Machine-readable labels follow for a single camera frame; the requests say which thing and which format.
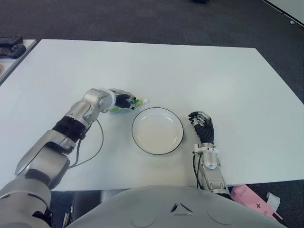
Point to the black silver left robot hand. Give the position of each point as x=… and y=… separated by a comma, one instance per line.
x=122, y=99

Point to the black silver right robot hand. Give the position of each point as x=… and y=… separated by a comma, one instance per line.
x=205, y=130

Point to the green toothpaste tube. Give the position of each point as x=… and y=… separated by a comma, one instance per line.
x=140, y=101

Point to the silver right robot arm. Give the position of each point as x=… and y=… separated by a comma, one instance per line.
x=211, y=164

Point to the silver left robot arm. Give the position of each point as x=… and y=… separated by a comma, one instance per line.
x=78, y=111

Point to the white plate with black rim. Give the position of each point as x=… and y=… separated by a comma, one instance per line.
x=156, y=133

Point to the pink cardboard box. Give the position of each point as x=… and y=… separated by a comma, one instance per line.
x=244, y=193

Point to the grey robot torso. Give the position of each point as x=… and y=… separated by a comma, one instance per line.
x=178, y=209

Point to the white paper tag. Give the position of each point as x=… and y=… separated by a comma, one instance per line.
x=273, y=200

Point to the white side table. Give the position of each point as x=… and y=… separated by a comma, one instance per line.
x=14, y=67

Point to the black game controller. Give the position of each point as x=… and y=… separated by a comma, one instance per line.
x=13, y=50
x=10, y=40

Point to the white background table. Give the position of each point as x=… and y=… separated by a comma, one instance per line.
x=285, y=9

